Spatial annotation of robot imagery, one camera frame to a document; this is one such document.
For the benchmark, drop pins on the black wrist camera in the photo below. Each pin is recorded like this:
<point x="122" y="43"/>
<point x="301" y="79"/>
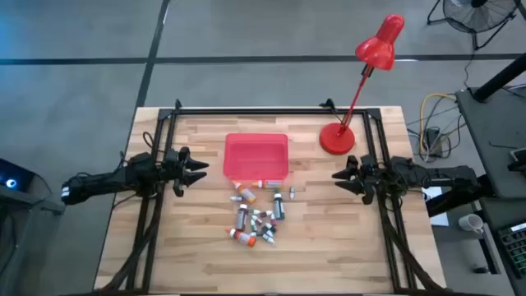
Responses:
<point x="368" y="160"/>
<point x="172" y="156"/>

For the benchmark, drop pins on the black floor fan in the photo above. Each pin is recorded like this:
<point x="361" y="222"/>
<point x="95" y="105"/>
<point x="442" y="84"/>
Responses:
<point x="476" y="16"/>

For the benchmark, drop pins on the black aluminium table frame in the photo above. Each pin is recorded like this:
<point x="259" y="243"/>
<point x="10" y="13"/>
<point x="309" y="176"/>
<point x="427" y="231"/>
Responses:
<point x="267" y="111"/>

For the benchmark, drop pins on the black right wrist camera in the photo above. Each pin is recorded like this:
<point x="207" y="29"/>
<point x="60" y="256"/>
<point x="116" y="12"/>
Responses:
<point x="368" y="160"/>

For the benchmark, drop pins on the small black object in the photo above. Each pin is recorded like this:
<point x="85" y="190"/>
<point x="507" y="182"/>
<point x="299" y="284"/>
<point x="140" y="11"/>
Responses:
<point x="481" y="270"/>

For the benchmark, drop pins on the black backlit keyboard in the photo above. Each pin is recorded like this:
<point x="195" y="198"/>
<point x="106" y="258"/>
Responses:
<point x="515" y="246"/>

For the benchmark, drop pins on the black table leg bar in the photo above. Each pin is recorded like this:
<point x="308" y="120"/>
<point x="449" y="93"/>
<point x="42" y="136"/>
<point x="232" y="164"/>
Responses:
<point x="456" y="203"/>

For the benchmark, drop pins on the large orange coloring bottle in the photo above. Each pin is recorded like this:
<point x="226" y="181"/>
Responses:
<point x="243" y="237"/>
<point x="246" y="193"/>

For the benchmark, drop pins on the gray side table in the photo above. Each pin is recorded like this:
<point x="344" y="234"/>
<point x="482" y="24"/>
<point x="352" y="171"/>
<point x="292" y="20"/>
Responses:
<point x="489" y="131"/>

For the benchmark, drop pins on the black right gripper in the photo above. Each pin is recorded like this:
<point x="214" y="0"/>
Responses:
<point x="370" y="178"/>

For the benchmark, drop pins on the red desk lamp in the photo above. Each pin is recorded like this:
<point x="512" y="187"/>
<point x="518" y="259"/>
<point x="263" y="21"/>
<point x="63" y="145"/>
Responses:
<point x="337" y="140"/>

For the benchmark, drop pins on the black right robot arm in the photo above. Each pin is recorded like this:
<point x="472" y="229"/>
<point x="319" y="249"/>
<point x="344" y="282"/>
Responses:
<point x="427" y="177"/>

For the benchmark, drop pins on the white paper sheet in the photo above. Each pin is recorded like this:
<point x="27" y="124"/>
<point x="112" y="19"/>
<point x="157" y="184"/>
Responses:
<point x="440" y="220"/>

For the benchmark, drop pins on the large yellow coloring bottle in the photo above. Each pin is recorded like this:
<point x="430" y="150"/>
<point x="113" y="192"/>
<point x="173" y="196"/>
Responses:
<point x="271" y="183"/>

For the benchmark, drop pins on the large dark red coloring bottle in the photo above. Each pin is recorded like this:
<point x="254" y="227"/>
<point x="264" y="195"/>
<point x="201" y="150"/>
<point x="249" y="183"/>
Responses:
<point x="241" y="218"/>

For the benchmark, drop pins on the pink translucent plastic bin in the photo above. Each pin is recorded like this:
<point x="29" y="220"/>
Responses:
<point x="257" y="156"/>

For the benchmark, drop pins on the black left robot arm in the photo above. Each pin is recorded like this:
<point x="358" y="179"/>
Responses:
<point x="102" y="181"/>

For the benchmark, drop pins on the dark gray desk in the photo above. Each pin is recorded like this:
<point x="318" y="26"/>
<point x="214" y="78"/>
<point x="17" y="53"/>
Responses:
<point x="505" y="263"/>

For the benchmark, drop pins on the black clamp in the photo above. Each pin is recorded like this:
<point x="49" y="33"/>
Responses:
<point x="328" y="104"/>
<point x="178" y="104"/>

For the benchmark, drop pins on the gray metal stand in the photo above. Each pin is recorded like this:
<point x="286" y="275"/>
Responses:
<point x="24" y="201"/>

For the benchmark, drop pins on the white mug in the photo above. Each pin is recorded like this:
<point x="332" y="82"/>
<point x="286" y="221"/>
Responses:
<point x="469" y="223"/>

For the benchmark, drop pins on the black and white marker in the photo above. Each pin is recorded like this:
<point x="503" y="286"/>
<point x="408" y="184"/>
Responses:
<point x="268" y="237"/>

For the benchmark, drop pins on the black device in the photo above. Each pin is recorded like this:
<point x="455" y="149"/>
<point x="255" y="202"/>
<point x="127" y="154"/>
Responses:
<point x="518" y="158"/>

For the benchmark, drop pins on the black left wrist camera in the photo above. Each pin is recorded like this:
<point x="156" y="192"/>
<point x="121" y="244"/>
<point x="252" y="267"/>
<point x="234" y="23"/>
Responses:
<point x="172" y="156"/>

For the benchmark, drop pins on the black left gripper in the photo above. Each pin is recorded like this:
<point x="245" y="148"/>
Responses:
<point x="174" y="173"/>

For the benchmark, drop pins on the black pole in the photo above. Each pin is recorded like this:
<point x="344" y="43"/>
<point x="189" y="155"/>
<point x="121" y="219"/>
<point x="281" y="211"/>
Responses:
<point x="501" y="76"/>

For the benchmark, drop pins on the small green dropper bottle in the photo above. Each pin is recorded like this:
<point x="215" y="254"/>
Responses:
<point x="253" y="226"/>
<point x="255" y="212"/>

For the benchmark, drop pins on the small gray dropper bottle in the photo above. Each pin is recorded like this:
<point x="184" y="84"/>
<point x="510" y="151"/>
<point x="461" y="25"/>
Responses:
<point x="292" y="192"/>

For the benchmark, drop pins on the black power adapter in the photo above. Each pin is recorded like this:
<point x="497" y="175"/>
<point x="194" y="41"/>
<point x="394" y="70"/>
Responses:
<point x="432" y="137"/>

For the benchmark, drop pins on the black computer with blue light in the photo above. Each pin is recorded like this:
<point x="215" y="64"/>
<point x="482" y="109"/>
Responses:
<point x="20" y="174"/>

